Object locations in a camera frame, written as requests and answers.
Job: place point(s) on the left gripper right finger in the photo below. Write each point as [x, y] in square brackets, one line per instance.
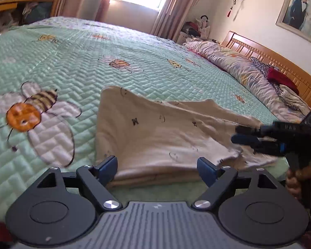
[219, 181]

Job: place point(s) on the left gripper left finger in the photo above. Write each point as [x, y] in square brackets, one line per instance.
[93, 181]

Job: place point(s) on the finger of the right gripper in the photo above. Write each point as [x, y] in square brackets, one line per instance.
[267, 147]
[261, 132]

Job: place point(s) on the beige smiley print baby garment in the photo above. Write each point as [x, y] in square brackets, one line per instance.
[159, 142]

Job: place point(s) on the person's hand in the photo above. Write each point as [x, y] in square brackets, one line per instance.
[298, 183]

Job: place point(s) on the floral folded duvet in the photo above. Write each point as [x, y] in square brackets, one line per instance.
[251, 73]

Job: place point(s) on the wooden headboard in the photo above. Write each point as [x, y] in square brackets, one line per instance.
[250, 48]

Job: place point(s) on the dark red cloth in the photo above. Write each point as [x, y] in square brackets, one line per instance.
[276, 77]

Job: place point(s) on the green quilted bee bedspread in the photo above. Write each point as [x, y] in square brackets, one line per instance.
[79, 58]

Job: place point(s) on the cluttered nightstand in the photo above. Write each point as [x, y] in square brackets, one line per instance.
[198, 29]

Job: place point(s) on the pink window curtains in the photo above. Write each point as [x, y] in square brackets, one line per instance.
[162, 18]

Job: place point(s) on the framed wall picture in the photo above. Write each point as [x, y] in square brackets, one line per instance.
[295, 16]

